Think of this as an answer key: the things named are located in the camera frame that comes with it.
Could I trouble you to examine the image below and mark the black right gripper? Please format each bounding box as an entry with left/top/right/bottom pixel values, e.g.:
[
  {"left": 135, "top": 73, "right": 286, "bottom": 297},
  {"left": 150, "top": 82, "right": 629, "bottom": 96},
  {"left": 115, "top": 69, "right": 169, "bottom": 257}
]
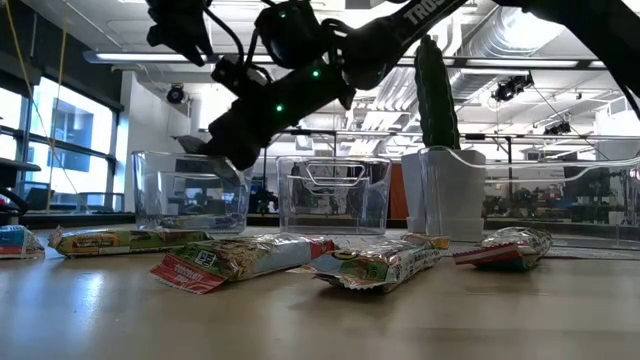
[{"left": 198, "top": 69, "right": 357, "bottom": 171}]

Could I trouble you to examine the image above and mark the long ceiling light strip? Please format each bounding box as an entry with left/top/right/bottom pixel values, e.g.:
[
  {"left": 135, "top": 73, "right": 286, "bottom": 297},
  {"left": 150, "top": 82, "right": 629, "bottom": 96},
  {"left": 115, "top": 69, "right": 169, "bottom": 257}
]
[{"left": 82, "top": 48, "right": 640, "bottom": 70}]

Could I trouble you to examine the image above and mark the blue red granola bar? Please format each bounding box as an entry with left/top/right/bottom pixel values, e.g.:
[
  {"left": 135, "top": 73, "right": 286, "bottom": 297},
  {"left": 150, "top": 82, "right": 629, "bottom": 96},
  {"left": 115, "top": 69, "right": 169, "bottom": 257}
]
[{"left": 0, "top": 224, "right": 46, "bottom": 260}]

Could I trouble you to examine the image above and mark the large dark-framed window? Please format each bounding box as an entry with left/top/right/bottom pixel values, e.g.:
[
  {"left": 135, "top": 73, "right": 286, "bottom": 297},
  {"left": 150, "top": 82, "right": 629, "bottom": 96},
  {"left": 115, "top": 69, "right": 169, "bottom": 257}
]
[{"left": 0, "top": 74, "right": 125, "bottom": 215}]

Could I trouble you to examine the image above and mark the green cactus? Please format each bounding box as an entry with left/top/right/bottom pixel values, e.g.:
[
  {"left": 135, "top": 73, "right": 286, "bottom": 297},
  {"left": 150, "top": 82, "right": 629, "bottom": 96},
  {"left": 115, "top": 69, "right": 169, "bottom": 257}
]
[{"left": 413, "top": 34, "right": 462, "bottom": 151}]

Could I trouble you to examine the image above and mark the red white granola bar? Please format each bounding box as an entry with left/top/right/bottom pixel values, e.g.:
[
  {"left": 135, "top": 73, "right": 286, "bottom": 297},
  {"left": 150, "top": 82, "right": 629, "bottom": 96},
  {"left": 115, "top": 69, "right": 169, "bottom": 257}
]
[{"left": 453, "top": 227, "right": 554, "bottom": 272}]

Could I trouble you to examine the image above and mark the background workbench with equipment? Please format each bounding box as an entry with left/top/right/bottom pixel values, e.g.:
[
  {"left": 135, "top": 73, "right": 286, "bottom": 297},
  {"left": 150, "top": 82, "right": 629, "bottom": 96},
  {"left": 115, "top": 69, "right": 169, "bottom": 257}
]
[{"left": 482, "top": 132, "right": 640, "bottom": 226}]

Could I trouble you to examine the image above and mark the clear plastic bin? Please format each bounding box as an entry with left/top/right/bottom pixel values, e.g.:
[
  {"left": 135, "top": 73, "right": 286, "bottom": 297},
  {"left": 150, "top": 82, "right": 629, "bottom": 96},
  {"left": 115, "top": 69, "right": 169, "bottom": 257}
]
[
  {"left": 130, "top": 150, "right": 255, "bottom": 236},
  {"left": 275, "top": 155, "right": 393, "bottom": 236},
  {"left": 418, "top": 145, "right": 640, "bottom": 251}
]

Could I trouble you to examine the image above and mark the orange panel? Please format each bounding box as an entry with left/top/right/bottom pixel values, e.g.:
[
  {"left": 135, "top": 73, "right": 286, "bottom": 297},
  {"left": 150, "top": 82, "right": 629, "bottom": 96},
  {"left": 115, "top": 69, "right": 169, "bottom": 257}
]
[{"left": 389, "top": 162, "right": 409, "bottom": 221}]

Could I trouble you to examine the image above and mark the grey desk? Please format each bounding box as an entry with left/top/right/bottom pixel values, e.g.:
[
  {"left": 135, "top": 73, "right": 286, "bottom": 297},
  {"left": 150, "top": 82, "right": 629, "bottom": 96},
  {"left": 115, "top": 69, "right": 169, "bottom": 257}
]
[{"left": 0, "top": 157, "right": 42, "bottom": 226}]

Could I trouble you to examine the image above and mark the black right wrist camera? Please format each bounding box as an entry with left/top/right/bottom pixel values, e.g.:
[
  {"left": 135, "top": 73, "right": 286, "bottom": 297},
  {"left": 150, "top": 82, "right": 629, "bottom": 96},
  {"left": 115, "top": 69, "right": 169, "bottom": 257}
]
[{"left": 209, "top": 53, "right": 274, "bottom": 99}]

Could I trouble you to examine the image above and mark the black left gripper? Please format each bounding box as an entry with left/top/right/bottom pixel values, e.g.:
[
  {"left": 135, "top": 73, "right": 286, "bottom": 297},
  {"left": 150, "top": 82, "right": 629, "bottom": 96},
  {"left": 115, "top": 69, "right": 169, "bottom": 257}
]
[{"left": 147, "top": 0, "right": 216, "bottom": 67}]

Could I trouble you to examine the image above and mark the red green granola bar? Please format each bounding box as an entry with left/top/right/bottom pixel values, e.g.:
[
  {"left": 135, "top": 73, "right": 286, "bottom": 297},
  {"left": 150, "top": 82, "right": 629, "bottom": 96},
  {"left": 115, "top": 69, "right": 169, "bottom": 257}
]
[{"left": 149, "top": 234, "right": 337, "bottom": 295}]

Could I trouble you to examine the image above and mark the purple granola bar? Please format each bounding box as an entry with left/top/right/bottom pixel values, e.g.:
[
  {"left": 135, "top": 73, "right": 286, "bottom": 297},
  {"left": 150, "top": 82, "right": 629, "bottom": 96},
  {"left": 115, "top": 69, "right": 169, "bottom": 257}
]
[
  {"left": 158, "top": 213, "right": 239, "bottom": 231},
  {"left": 173, "top": 133, "right": 209, "bottom": 155}
]

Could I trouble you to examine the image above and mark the yellow cable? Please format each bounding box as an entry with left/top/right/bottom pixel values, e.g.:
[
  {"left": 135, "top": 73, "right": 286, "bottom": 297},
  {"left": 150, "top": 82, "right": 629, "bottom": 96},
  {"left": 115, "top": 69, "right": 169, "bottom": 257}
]
[{"left": 2, "top": 0, "right": 91, "bottom": 211}]

